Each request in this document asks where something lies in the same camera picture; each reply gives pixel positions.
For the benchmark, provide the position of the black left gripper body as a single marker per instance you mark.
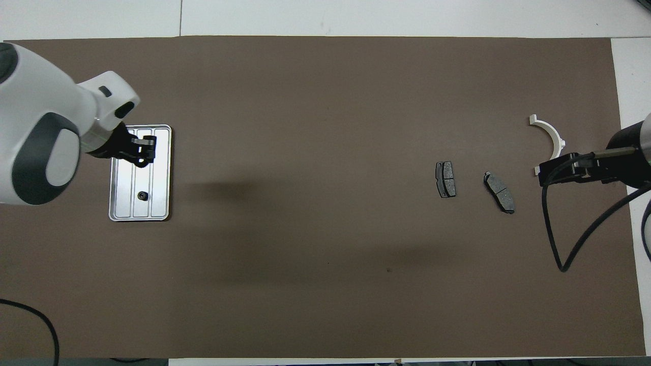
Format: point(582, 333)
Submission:
point(119, 147)

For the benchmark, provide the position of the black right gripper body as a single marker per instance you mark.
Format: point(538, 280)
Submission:
point(613, 173)

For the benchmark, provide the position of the small black bearing gear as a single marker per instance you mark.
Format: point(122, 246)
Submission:
point(143, 195)

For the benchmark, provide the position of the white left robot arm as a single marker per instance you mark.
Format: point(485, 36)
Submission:
point(30, 101)

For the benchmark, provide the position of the silver metal tray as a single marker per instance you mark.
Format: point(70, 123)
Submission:
point(157, 193)

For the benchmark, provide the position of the dark grey brake pad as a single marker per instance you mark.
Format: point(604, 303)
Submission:
point(500, 193)
point(446, 180)

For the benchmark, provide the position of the brown table mat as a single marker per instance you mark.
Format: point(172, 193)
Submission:
point(325, 152)

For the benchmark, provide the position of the white semicircular plastic bracket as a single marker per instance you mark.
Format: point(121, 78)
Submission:
point(558, 139)

